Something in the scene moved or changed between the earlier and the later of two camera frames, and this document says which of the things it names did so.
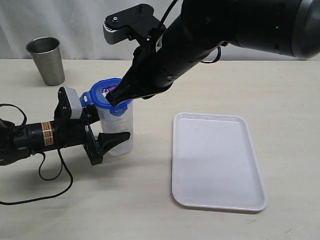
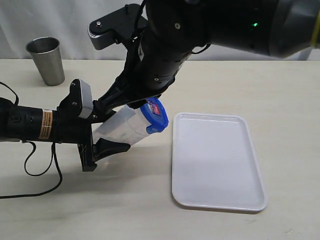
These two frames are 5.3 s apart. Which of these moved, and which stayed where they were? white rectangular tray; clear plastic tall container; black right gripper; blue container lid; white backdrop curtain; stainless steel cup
Moved: blue container lid; clear plastic tall container
Stayed: stainless steel cup; black right gripper; white rectangular tray; white backdrop curtain
